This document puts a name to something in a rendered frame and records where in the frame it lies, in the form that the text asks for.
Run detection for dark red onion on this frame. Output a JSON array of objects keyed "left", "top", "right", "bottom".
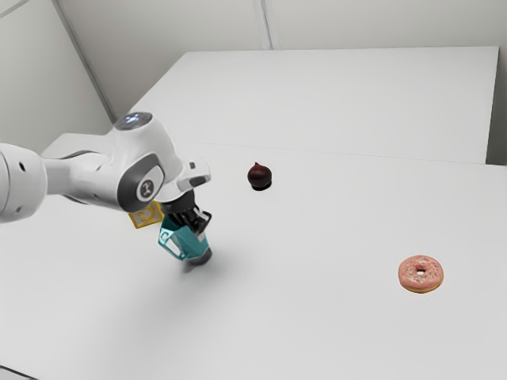
[{"left": 247, "top": 161, "right": 273, "bottom": 189}]

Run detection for yellow letter block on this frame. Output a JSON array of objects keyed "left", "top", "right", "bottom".
[{"left": 127, "top": 199, "right": 166, "bottom": 230}]

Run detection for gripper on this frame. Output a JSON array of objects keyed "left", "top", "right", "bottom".
[{"left": 159, "top": 190, "right": 213, "bottom": 242}]

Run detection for pink sprinkled donut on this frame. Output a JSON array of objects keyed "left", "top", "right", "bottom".
[{"left": 398, "top": 254, "right": 446, "bottom": 295}]

